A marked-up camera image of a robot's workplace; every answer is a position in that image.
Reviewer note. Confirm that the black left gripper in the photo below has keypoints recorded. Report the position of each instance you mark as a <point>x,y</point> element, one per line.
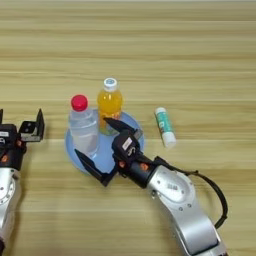
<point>11,153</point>

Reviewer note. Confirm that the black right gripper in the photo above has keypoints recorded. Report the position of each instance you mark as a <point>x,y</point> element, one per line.
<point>135,166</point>

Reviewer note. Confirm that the clear water bottle red cap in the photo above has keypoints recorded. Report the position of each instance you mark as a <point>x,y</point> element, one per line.
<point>83,126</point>

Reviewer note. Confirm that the orange juice bottle white cap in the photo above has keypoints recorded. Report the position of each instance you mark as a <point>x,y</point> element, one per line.
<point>109,103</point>

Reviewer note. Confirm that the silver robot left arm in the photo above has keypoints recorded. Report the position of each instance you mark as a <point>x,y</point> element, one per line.
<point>7,200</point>

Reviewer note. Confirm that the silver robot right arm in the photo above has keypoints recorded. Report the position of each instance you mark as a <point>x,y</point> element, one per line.
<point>190,210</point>

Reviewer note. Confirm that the round blue plate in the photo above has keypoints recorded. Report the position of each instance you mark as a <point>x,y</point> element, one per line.
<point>106,153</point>

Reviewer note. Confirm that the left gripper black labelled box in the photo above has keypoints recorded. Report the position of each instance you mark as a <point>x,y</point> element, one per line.
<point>6,135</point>

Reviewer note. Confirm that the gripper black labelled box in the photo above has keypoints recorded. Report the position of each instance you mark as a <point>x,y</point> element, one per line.
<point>126,145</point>
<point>6,135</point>

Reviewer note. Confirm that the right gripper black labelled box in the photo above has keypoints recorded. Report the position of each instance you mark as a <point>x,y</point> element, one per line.
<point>126,145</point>

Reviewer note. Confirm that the green white glue stick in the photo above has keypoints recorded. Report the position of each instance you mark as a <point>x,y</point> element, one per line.
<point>165,128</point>

